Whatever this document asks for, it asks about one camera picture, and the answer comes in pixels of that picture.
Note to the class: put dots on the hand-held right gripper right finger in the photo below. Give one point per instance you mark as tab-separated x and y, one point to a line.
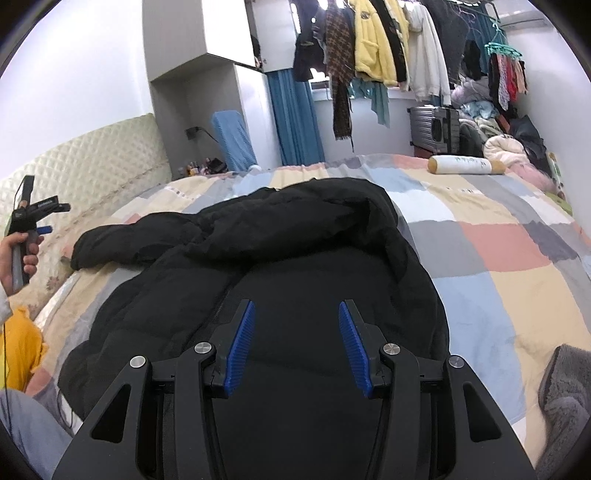
353	350

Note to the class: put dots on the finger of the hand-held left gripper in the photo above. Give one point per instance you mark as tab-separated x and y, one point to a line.
53	204
45	229

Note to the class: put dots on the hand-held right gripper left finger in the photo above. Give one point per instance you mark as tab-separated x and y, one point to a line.
240	346

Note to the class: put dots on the black puffer jacket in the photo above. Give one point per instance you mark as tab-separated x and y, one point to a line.
295	240

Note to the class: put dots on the person's left hand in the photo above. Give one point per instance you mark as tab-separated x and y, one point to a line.
7	263

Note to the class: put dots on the cream quilted headboard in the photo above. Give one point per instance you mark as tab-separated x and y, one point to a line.
92	161

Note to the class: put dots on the cluster of small bottles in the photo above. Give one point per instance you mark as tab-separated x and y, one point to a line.
205	167

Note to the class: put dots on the pastel patchwork quilt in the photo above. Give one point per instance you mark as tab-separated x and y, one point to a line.
485	258

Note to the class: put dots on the grey wardrobe cabinet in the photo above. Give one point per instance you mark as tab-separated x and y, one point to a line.
184	37

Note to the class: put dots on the cream cylindrical bolster pillow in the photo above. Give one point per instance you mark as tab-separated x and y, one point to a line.
461	165

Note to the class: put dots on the grey fleece blanket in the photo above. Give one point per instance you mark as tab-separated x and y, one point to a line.
568	406

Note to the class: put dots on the blue window curtain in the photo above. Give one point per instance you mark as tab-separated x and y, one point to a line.
295	120

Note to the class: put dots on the grey ribbed suitcase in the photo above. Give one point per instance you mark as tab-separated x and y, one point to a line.
434	129

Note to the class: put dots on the light teal hanging garment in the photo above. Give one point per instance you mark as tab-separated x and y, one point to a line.
378	101

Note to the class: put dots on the white fluffy garment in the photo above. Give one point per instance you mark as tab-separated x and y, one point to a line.
503	150

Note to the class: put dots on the pink plush cushion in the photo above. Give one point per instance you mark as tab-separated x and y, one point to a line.
535	177

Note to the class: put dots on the black bag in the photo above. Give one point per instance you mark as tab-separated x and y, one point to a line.
526	136

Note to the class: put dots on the pile of bedding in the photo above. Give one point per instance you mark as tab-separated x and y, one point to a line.
471	99

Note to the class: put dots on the hanging black jacket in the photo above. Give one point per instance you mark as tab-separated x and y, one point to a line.
307	55

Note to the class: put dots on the black patterned hanging garment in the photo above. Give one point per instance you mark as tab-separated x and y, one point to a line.
400	60

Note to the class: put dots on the white hoodie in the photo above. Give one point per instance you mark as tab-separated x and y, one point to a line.
429	64

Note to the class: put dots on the yellow fleece jacket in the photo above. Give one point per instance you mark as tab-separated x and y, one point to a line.
369	50

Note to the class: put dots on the small hanging laundry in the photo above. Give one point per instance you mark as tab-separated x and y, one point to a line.
505	78

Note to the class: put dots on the small black hanging garment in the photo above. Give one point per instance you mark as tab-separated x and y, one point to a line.
472	60

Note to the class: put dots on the dark grey hanging garment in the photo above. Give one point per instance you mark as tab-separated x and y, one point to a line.
450	32

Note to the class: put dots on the pale yellow hanging garment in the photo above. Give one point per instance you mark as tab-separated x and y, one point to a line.
402	21

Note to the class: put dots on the teal clip hanger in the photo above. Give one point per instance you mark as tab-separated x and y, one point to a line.
503	48

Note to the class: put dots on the teal curtain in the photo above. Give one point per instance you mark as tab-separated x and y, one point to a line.
482	27

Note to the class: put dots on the black wall outlet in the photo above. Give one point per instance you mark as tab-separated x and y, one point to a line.
191	133

